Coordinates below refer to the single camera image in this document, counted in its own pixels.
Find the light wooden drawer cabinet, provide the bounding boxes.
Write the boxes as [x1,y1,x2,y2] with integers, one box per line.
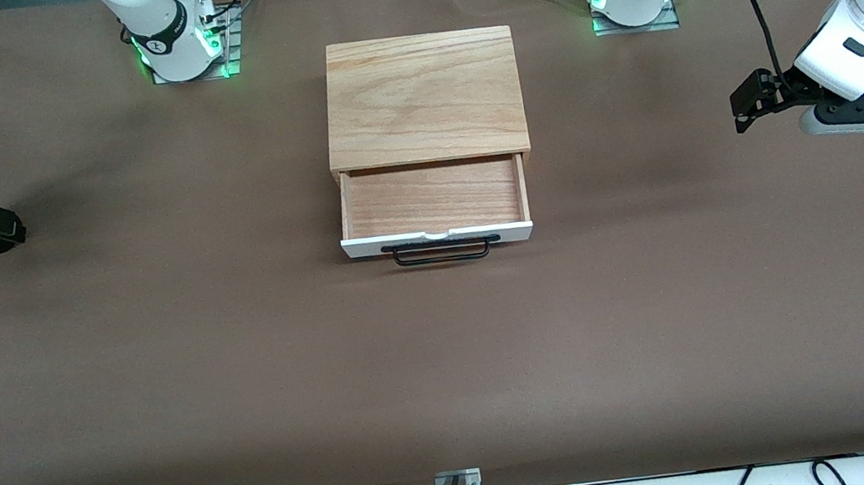
[311,18,534,188]

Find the white-fronted wooden drawer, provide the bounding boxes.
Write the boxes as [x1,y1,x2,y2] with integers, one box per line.
[331,147,538,278]

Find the grey metal clamp bracket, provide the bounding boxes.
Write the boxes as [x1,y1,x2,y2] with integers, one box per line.
[432,466,484,485]

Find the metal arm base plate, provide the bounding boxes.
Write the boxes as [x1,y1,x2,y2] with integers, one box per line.
[589,0,681,41]
[141,4,242,89]

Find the brown table covering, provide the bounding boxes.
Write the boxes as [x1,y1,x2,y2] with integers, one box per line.
[0,0,864,485]

